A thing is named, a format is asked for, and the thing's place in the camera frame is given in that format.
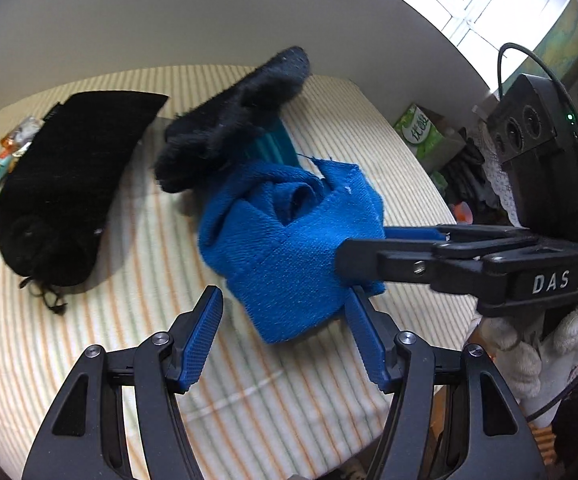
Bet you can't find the window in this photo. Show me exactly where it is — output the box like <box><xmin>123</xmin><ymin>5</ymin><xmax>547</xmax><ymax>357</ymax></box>
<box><xmin>381</xmin><ymin>0</ymin><xmax>578</xmax><ymax>88</ymax></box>

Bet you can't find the black knit drawstring bag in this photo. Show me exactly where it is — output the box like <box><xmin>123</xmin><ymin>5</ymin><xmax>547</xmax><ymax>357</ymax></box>
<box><xmin>0</xmin><ymin>91</ymin><xmax>170</xmax><ymax>317</ymax></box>

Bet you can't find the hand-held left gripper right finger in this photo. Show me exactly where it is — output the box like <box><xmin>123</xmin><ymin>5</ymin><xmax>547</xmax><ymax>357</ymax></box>
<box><xmin>345</xmin><ymin>287</ymin><xmax>550</xmax><ymax>480</ymax></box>

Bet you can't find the blue knitted cloth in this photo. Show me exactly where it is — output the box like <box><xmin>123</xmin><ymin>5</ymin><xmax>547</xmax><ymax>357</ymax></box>
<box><xmin>198</xmin><ymin>157</ymin><xmax>387</xmax><ymax>345</ymax></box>

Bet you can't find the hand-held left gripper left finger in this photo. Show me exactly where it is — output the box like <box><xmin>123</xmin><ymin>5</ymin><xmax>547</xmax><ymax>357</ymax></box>
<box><xmin>21</xmin><ymin>285</ymin><xmax>225</xmax><ymax>480</ymax></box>

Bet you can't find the black fuzzy cloth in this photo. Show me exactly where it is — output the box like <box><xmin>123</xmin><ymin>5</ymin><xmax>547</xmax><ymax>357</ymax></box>
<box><xmin>154</xmin><ymin>46</ymin><xmax>311</xmax><ymax>195</ymax></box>

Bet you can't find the teal fabric item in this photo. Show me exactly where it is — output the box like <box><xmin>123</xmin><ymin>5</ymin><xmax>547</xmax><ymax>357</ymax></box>
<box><xmin>241</xmin><ymin>117</ymin><xmax>304</xmax><ymax>167</ymax></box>

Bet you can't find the person's right hand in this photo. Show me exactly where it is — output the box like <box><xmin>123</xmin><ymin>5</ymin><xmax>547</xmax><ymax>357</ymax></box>
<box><xmin>469</xmin><ymin>300</ymin><xmax>578</xmax><ymax>405</ymax></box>

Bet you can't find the white lace cloth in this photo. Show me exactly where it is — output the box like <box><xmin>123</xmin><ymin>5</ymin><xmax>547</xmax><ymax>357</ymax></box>
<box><xmin>473</xmin><ymin>122</ymin><xmax>520</xmax><ymax>226</ymax></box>

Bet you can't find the green tissue pack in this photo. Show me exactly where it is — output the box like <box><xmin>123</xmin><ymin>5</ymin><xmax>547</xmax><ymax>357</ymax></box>
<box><xmin>394</xmin><ymin>103</ymin><xmax>446</xmax><ymax>162</ymax></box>

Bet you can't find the green wall poster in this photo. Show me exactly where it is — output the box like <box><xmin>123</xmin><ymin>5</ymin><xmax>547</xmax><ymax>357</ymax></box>
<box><xmin>516</xmin><ymin>0</ymin><xmax>578</xmax><ymax>108</ymax></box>

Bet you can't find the pile of dark clothes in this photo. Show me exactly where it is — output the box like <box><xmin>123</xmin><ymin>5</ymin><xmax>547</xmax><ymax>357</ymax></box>
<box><xmin>441</xmin><ymin>132</ymin><xmax>502</xmax><ymax>223</ymax></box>

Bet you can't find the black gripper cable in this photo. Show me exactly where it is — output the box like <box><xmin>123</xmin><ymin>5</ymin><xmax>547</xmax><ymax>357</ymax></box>
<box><xmin>497</xmin><ymin>42</ymin><xmax>578</xmax><ymax>201</ymax></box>

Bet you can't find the cardboard box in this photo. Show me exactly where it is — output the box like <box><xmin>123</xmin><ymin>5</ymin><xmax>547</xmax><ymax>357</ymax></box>
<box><xmin>424</xmin><ymin>109</ymin><xmax>470</xmax><ymax>173</ymax></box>

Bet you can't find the small orange object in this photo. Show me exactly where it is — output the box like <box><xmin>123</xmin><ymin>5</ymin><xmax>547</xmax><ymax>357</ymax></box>
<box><xmin>451</xmin><ymin>201</ymin><xmax>476</xmax><ymax>224</ymax></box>

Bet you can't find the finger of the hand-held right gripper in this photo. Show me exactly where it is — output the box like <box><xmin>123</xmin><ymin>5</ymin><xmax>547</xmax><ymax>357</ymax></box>
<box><xmin>384</xmin><ymin>224</ymin><xmax>526</xmax><ymax>247</ymax></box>
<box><xmin>336</xmin><ymin>237</ymin><xmax>540</xmax><ymax>294</ymax></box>

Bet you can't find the printed snack packet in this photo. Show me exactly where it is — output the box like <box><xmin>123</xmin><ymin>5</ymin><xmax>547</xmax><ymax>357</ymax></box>
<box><xmin>0</xmin><ymin>116</ymin><xmax>44</xmax><ymax>155</ymax></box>

